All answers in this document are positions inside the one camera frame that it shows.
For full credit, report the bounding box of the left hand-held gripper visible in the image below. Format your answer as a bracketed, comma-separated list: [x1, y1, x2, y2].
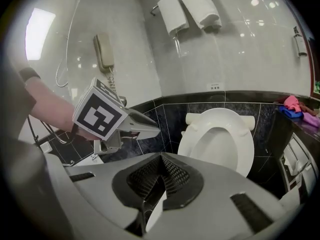
[72, 77, 161, 155]

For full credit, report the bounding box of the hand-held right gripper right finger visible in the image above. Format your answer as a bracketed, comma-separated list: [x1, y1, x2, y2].
[149, 152, 287, 240]

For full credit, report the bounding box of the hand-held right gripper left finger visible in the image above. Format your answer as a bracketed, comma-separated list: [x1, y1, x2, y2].
[62, 152, 167, 237]

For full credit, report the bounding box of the white toilet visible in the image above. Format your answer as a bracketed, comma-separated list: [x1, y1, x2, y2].
[145, 108, 256, 233]

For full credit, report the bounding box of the person's left forearm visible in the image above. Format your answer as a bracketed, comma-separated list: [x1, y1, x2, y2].
[24, 76, 101, 142]

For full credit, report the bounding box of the chrome toilet paper holder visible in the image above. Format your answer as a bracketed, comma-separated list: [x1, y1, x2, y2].
[278, 133, 316, 192]

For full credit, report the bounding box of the black and white vanity counter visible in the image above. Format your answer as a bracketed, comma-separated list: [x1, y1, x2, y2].
[271, 107, 320, 205]

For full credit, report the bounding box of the blue cloth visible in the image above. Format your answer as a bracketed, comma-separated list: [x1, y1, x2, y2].
[278, 105, 305, 119]

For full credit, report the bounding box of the pink cloth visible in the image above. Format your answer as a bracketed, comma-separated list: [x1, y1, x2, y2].
[283, 95, 303, 112]

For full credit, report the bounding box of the person's shirt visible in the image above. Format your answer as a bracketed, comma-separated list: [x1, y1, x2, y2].
[0, 56, 76, 240]

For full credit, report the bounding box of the white hanging towel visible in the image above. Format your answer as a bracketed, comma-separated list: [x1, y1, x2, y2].
[176, 0, 223, 31]
[156, 0, 190, 37]

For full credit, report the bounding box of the purple cloth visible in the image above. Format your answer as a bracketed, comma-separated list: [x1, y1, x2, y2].
[302, 112, 320, 128]

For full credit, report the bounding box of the brown cloth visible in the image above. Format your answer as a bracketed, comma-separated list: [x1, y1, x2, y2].
[298, 101, 317, 115]

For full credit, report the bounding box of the black armband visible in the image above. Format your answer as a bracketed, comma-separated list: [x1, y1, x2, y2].
[18, 67, 42, 82]

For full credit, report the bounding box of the beige wall telephone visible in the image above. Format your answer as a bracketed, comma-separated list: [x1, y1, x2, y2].
[93, 32, 118, 95]

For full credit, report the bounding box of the chrome shower hose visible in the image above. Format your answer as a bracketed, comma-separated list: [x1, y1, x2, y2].
[55, 57, 70, 88]

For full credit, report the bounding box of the wood framed wall mirror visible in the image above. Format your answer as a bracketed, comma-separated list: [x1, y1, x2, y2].
[303, 16, 320, 100]

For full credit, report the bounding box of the wall soap dispenser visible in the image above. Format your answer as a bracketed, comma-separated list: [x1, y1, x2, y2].
[292, 26, 308, 58]

